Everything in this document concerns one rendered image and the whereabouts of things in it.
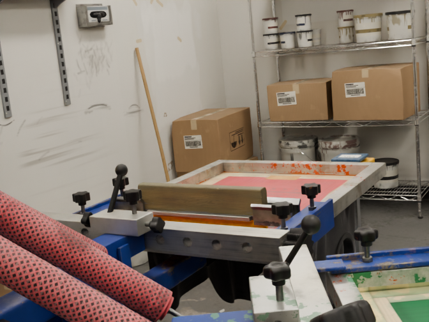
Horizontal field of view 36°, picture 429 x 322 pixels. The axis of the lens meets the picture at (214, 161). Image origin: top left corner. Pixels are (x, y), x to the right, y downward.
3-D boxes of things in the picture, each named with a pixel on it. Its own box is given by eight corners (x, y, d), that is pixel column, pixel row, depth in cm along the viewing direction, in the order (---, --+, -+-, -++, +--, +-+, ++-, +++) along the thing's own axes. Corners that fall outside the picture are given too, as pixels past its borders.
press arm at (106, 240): (123, 247, 141) (120, 225, 140) (145, 249, 138) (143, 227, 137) (68, 276, 127) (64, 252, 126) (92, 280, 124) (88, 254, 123)
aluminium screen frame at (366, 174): (219, 170, 228) (218, 159, 228) (386, 174, 198) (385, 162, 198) (62, 243, 162) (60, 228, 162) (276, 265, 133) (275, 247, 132)
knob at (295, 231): (288, 257, 129) (285, 221, 127) (315, 260, 126) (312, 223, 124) (272, 271, 122) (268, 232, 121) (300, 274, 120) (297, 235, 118)
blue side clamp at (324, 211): (315, 225, 160) (313, 197, 159) (334, 226, 158) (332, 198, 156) (261, 268, 135) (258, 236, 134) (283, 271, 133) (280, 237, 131)
